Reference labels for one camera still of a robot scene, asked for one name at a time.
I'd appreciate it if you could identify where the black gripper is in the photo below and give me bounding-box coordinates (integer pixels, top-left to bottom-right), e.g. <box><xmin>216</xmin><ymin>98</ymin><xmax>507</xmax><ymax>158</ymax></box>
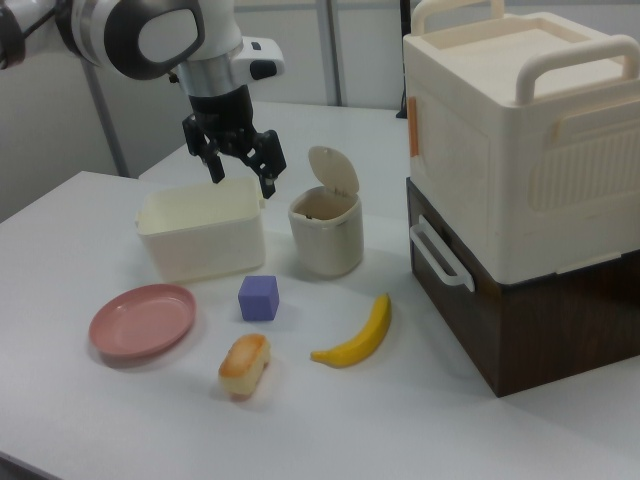
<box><xmin>180</xmin><ymin>83</ymin><xmax>289</xmax><ymax>202</ymax></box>

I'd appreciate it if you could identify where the cream trash can with lid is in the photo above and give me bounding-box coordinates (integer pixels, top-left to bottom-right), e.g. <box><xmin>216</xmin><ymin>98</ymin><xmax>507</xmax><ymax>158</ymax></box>
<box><xmin>287</xmin><ymin>145</ymin><xmax>365</xmax><ymax>280</ymax></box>

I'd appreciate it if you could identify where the white square plastic bin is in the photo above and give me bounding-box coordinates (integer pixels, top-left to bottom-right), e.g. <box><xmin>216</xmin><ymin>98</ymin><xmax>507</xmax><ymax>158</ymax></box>
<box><xmin>135</xmin><ymin>177</ymin><xmax>268</xmax><ymax>284</ymax></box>

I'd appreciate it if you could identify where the purple foam cube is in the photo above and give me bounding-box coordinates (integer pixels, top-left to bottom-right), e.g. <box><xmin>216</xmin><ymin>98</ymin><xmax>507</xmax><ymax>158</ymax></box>
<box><xmin>237</xmin><ymin>274</ymin><xmax>280</xmax><ymax>323</ymax></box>

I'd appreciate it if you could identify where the orange tape strip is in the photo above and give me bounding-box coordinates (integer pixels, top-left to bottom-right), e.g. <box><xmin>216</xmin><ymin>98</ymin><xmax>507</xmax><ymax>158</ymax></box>
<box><xmin>407</xmin><ymin>97</ymin><xmax>422</xmax><ymax>158</ymax></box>

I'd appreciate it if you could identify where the pink plastic plate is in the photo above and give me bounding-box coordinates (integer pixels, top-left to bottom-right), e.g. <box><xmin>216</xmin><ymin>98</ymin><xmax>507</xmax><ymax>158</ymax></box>
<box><xmin>88</xmin><ymin>283</ymin><xmax>198</xmax><ymax>360</ymax></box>

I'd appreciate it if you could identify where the toy bread loaf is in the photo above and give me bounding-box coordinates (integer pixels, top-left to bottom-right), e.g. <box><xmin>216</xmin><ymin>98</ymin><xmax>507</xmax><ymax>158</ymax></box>
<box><xmin>217</xmin><ymin>333</ymin><xmax>273</xmax><ymax>402</ymax></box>

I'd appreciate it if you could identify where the yellow toy banana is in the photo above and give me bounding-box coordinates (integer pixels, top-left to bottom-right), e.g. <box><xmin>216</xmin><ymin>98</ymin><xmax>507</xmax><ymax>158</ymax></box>
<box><xmin>309</xmin><ymin>292</ymin><xmax>393</xmax><ymax>370</ymax></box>

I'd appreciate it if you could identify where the dark brown drawer box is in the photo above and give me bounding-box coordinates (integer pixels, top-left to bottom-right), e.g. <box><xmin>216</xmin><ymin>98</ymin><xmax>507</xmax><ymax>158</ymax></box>
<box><xmin>405</xmin><ymin>177</ymin><xmax>640</xmax><ymax>399</ymax></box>

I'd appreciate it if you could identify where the white drawer handle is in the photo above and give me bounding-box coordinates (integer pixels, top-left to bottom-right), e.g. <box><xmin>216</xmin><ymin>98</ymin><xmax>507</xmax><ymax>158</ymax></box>
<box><xmin>409</xmin><ymin>214</ymin><xmax>477</xmax><ymax>292</ymax></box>

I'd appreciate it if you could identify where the cream plastic container with handles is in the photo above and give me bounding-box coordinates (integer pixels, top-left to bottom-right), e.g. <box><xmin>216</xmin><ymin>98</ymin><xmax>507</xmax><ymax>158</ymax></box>
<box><xmin>401</xmin><ymin>0</ymin><xmax>640</xmax><ymax>284</ymax></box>

